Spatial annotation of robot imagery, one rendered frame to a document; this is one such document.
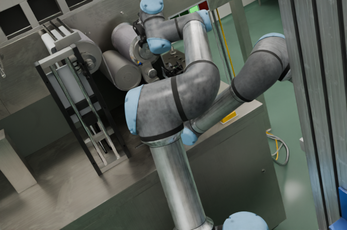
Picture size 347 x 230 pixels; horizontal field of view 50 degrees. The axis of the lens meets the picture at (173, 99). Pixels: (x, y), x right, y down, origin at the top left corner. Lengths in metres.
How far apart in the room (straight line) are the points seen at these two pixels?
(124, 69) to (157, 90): 0.73
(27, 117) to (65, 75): 0.56
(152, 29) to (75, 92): 0.42
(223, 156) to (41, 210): 0.80
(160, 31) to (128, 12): 0.69
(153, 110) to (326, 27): 0.47
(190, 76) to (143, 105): 0.13
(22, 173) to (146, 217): 0.57
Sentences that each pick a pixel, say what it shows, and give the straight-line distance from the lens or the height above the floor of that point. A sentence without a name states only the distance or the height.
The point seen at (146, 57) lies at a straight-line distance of 1.61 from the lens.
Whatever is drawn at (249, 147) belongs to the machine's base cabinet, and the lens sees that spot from 1.76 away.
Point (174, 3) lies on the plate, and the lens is 2.01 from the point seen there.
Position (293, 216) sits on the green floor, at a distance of 2.37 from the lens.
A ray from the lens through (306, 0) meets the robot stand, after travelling 0.58.
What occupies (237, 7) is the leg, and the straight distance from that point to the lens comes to 2.42.
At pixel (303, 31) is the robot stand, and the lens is 0.61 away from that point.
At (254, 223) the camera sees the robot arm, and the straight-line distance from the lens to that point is 1.04.
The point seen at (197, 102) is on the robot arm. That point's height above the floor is 1.39.
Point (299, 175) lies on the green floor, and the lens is 2.57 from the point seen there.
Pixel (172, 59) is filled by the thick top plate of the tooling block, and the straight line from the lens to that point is 1.99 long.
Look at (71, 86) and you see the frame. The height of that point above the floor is 1.30.
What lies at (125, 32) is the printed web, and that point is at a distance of 1.73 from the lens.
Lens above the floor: 1.85
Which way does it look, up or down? 30 degrees down
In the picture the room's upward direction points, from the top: 21 degrees counter-clockwise
